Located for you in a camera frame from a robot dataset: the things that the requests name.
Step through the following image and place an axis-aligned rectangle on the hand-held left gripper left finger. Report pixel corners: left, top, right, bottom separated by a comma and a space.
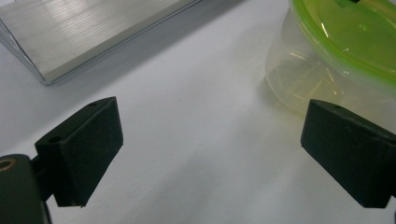
34, 95, 124, 208

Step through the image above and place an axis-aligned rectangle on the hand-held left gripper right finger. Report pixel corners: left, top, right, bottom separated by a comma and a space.
300, 99, 396, 209

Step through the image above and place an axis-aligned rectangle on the clear round plastic container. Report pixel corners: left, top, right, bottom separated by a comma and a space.
264, 8, 396, 126

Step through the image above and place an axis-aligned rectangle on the aluminium bar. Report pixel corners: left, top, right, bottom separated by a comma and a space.
0, 0, 202, 86

